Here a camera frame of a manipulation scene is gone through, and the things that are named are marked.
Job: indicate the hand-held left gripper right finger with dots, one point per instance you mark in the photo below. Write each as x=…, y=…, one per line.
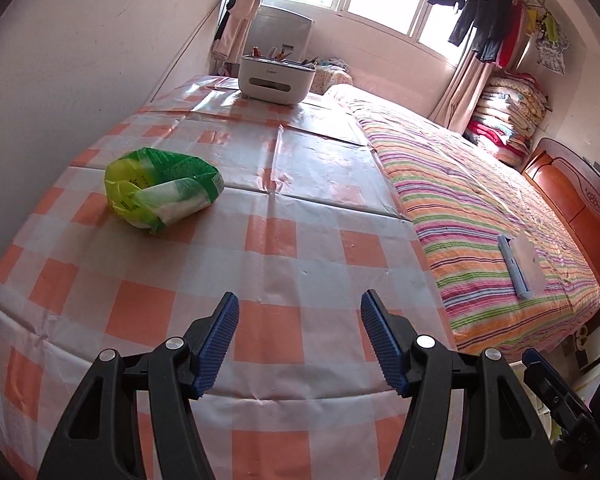
x=385, y=345

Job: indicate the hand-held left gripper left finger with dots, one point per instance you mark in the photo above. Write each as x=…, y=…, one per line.
x=215, y=345

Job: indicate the pair of slippers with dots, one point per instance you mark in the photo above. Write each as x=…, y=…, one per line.
x=581, y=337

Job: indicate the orange checkered tablecloth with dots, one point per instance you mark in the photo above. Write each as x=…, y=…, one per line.
x=290, y=240

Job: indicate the wooden bed headboard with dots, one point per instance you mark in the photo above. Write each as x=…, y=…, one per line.
x=580, y=200

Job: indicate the striped bed blanket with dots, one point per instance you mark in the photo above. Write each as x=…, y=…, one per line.
x=455, y=195

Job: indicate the green plastic bag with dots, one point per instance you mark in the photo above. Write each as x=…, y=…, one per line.
x=180, y=170

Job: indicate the stack of folded quilts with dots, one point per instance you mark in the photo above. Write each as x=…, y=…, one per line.
x=505, y=115

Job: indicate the pink curtain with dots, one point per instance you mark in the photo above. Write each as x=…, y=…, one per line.
x=462, y=90
x=245, y=5

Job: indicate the white desktop organizer box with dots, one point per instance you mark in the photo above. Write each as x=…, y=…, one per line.
x=272, y=82

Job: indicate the spotted stool cover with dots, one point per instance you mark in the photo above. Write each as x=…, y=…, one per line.
x=332, y=77

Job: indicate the white portable appliance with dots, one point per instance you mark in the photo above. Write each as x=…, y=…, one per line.
x=285, y=25

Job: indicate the row of hanging clothes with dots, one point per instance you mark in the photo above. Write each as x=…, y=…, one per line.
x=485, y=25

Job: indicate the window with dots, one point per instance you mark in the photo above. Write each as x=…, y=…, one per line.
x=375, y=0

